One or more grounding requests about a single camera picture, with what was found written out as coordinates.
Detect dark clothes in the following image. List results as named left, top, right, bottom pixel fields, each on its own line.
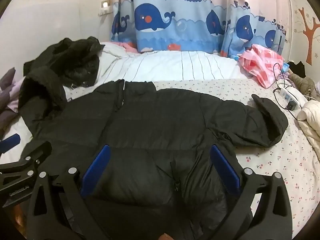
left=287, top=60, right=306, bottom=78

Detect pink checked cloth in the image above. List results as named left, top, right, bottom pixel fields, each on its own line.
left=239, top=44, right=285, bottom=88

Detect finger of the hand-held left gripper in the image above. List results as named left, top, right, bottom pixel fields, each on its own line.
left=0, top=134, right=21, bottom=153
left=0, top=141, right=52, bottom=208

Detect purple and lilac jacket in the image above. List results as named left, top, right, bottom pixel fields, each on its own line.
left=0, top=67, right=25, bottom=140

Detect tree wall sticker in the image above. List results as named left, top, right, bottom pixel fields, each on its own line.
left=299, top=7, right=320, bottom=65

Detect black cable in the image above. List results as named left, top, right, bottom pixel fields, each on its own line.
left=272, top=62, right=288, bottom=110

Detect khaki garment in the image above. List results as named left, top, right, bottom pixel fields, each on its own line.
left=287, top=72, right=317, bottom=97

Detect white striped duvet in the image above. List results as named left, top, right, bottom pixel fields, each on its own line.
left=64, top=42, right=250, bottom=100

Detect cream quilted blanket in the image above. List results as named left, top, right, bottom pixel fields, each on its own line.
left=297, top=100, right=320, bottom=160

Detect black puffer jacket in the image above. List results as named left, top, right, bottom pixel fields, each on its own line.
left=18, top=69, right=289, bottom=240

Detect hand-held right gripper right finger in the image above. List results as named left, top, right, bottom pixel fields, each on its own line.
left=209, top=144, right=293, bottom=240

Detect whale print curtain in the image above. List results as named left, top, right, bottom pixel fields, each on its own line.
left=110, top=0, right=288, bottom=58

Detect crumpled black jacket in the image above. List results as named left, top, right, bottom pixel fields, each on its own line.
left=23, top=36, right=105, bottom=88

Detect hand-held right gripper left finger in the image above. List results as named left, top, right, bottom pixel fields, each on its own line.
left=26, top=144, right=112, bottom=240

